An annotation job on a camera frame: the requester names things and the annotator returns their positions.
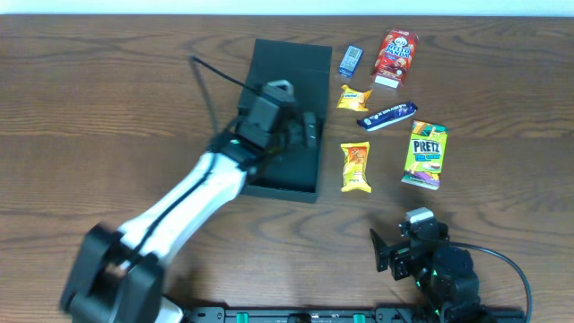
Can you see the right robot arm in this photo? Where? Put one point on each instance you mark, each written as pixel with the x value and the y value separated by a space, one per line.
pixel 443 274

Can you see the yellow orange snack pouch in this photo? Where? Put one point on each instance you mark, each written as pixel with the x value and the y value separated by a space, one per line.
pixel 355 164

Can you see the small blue candy box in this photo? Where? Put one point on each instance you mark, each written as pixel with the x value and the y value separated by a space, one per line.
pixel 350 61

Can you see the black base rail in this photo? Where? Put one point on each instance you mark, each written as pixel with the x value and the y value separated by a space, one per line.
pixel 384 314

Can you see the dark blue chocolate bar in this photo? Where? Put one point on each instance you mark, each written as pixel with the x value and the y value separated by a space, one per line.
pixel 388 116

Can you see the small yellow snack packet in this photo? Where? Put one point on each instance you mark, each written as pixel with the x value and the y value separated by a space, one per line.
pixel 353 100

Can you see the green Pretz snack box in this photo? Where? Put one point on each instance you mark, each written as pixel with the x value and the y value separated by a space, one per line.
pixel 425 154

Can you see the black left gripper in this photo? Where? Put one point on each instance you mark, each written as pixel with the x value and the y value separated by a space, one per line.
pixel 307 130

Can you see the red Hello Panda box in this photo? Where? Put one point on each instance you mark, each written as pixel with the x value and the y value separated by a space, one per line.
pixel 395 58

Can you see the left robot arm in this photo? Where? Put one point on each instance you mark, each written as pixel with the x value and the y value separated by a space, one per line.
pixel 119 276

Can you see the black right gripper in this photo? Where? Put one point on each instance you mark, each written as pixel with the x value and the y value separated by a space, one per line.
pixel 399 256

